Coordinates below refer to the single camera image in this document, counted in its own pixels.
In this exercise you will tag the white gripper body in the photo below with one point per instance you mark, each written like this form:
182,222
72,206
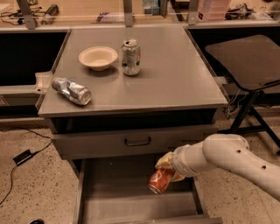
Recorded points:
179,162

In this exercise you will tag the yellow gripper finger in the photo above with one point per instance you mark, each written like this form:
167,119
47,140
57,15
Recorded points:
165,162
177,177

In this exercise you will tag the red coke can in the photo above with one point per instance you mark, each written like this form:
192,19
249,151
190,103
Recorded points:
160,180

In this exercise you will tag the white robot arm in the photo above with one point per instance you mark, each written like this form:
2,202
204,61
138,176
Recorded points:
228,152

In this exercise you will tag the closed top drawer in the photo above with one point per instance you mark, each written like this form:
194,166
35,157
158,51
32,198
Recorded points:
128,142

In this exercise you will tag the open middle drawer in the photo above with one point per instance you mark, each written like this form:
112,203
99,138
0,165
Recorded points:
114,190

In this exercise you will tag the grey drawer cabinet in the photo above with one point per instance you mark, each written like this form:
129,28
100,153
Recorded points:
173,88

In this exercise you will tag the white green upright can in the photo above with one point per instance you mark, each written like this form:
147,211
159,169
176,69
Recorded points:
131,55

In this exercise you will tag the crushed blue silver can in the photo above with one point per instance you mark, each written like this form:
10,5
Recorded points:
73,91

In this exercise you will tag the black folding stand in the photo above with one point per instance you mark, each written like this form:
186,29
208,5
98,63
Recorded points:
253,63

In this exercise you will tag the white paper bowl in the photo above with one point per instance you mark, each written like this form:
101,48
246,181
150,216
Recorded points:
98,58

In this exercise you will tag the black power adapter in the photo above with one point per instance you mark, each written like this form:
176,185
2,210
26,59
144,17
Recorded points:
22,157

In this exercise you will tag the black object on floor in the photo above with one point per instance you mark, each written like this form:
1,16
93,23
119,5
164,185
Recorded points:
36,221

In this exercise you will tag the pink plastic container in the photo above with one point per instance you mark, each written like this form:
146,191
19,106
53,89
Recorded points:
211,10

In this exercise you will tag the dark coiled tool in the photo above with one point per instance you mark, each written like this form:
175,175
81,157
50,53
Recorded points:
51,13

